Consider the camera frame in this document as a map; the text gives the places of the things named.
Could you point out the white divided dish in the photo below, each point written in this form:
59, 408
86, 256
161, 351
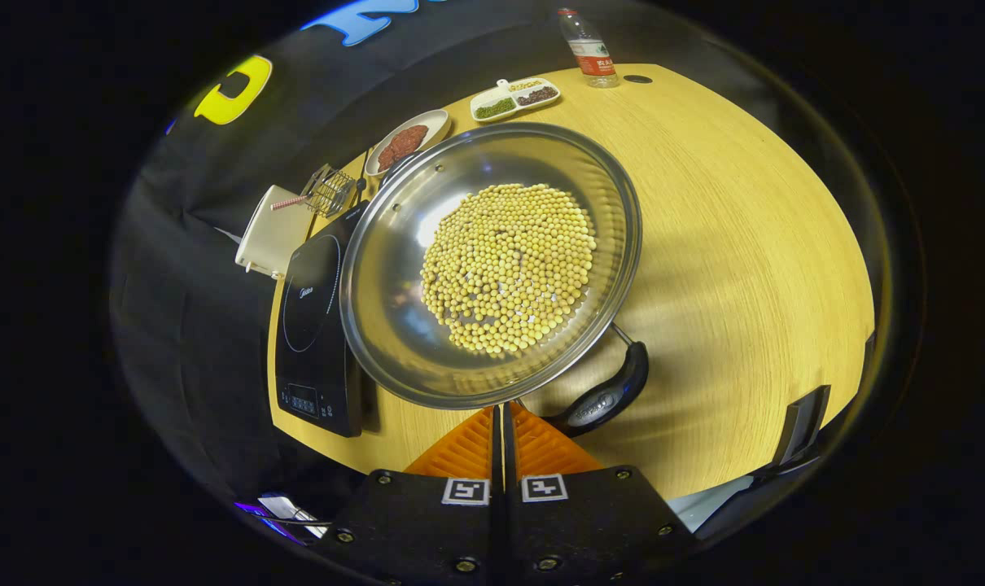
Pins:
513, 95

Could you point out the plastic water bottle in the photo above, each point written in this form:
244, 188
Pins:
592, 53

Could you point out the white toaster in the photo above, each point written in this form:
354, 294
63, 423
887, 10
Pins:
269, 240

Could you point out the dark chair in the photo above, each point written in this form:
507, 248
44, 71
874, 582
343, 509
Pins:
802, 423

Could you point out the round white plate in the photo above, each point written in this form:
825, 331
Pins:
431, 126

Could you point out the black induction cooktop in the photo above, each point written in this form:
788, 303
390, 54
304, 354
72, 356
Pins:
313, 325

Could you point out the stainless steel pot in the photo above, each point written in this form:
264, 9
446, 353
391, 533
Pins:
395, 268

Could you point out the pile of soybeans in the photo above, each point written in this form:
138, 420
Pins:
509, 268

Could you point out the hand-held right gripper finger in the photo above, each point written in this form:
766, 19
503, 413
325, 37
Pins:
496, 456
510, 456

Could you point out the pile of dark red beans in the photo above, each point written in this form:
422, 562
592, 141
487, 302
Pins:
537, 95

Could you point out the pile of green beans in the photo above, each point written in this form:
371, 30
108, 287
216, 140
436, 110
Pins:
495, 107

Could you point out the pile of small yellow grains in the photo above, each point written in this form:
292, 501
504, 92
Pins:
525, 85

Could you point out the raw meat slice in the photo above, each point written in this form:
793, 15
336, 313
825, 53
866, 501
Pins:
413, 137
391, 153

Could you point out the red checked straw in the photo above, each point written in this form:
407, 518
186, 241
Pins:
289, 202

